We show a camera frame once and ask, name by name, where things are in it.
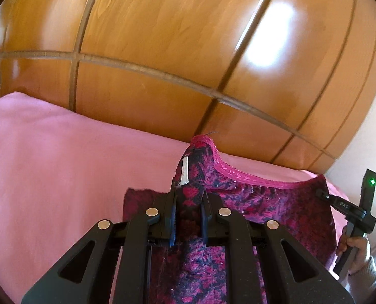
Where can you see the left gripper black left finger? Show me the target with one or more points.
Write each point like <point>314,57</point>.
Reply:
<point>111,263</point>

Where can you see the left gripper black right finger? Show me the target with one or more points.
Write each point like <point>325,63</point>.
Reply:
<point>265,264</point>

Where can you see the dark red patterned garment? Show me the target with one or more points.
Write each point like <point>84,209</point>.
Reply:
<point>192,272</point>

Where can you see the person's right hand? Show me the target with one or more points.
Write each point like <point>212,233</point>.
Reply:
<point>362,246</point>

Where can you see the pink quilted bedspread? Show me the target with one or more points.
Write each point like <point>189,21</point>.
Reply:
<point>60,173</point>

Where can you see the wooden panelled headboard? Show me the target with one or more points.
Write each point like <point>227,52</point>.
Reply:
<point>287,82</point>

